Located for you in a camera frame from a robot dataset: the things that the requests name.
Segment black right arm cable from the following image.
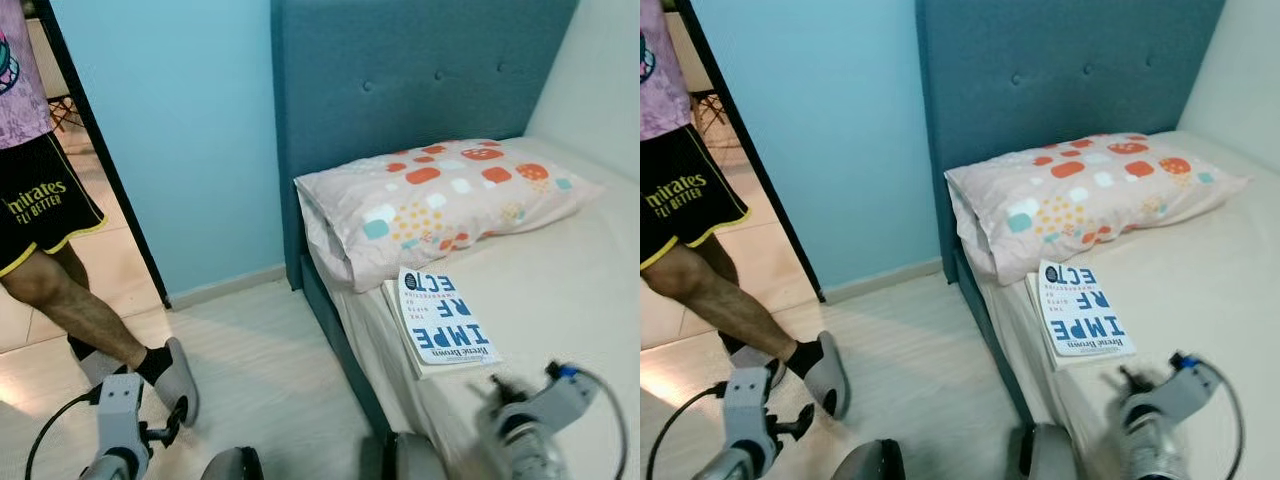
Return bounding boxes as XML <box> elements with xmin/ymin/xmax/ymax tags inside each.
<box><xmin>555</xmin><ymin>362</ymin><xmax>629</xmax><ymax>480</ymax></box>
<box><xmin>1175</xmin><ymin>352</ymin><xmax>1244</xmax><ymax>471</ymax></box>

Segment person in pink shirt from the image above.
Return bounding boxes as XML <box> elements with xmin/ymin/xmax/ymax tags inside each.
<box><xmin>0</xmin><ymin>0</ymin><xmax>176</xmax><ymax>386</ymax></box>
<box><xmin>640</xmin><ymin>0</ymin><xmax>831</xmax><ymax>396</ymax></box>

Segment grey robot right leg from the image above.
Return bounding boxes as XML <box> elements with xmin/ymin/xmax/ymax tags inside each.
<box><xmin>1018</xmin><ymin>423</ymin><xmax>1071</xmax><ymax>480</ymax></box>
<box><xmin>385</xmin><ymin>432</ymin><xmax>436</xmax><ymax>480</ymax></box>

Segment black door frame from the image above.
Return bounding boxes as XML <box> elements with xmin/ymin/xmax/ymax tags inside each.
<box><xmin>675</xmin><ymin>0</ymin><xmax>826</xmax><ymax>301</ymax></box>
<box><xmin>35</xmin><ymin>0</ymin><xmax>171</xmax><ymax>309</ymax></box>

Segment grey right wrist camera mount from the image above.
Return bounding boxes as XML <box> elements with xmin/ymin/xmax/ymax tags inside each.
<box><xmin>495</xmin><ymin>365</ymin><xmax>591</xmax><ymax>431</ymax></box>
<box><xmin>1125</xmin><ymin>360</ymin><xmax>1216</xmax><ymax>426</ymax></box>

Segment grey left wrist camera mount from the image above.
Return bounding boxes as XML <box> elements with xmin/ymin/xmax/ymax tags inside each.
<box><xmin>95</xmin><ymin>372</ymin><xmax>146</xmax><ymax>461</ymax></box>
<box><xmin>722</xmin><ymin>365</ymin><xmax>776</xmax><ymax>456</ymax></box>

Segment grey slipper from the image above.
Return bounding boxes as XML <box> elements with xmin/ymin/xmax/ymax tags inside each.
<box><xmin>150</xmin><ymin>337</ymin><xmax>201</xmax><ymax>429</ymax></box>
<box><xmin>75</xmin><ymin>345</ymin><xmax>131</xmax><ymax>386</ymax></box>
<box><xmin>805</xmin><ymin>330</ymin><xmax>853</xmax><ymax>421</ymax></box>
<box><xmin>735</xmin><ymin>345</ymin><xmax>786</xmax><ymax>391</ymax></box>

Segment blue lettered white book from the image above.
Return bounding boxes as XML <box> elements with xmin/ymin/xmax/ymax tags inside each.
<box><xmin>382</xmin><ymin>266</ymin><xmax>504</xmax><ymax>381</ymax></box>
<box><xmin>1025</xmin><ymin>260</ymin><xmax>1138</xmax><ymax>369</ymax></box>

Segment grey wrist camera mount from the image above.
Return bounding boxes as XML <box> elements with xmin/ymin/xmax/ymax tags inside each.
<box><xmin>1125</xmin><ymin>360</ymin><xmax>1216</xmax><ymax>426</ymax></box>
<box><xmin>722</xmin><ymin>365</ymin><xmax>776</xmax><ymax>456</ymax></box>
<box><xmin>495</xmin><ymin>365</ymin><xmax>591</xmax><ymax>431</ymax></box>
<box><xmin>95</xmin><ymin>372</ymin><xmax>146</xmax><ymax>461</ymax></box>

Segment pink patterned pillow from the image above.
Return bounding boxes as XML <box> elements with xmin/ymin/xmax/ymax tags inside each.
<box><xmin>293</xmin><ymin>138</ymin><xmax>606</xmax><ymax>293</ymax></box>
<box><xmin>943</xmin><ymin>132</ymin><xmax>1251</xmax><ymax>286</ymax></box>

